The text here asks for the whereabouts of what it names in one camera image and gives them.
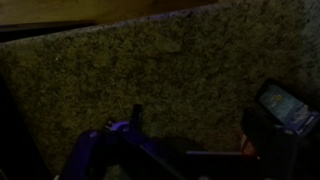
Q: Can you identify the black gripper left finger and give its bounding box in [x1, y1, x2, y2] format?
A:
[60, 103, 148, 180]

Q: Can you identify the small red object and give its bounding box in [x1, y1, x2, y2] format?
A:
[240, 132, 260, 158]

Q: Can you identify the blue printed box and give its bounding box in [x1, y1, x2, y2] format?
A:
[255, 79, 320, 136]

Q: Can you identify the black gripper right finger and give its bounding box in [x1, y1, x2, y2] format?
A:
[148, 121, 262, 180]

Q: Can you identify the wooden base cabinet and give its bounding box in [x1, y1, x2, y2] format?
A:
[0, 0, 221, 27]

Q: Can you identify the black countertop container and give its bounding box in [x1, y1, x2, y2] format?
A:
[239, 108, 303, 180]

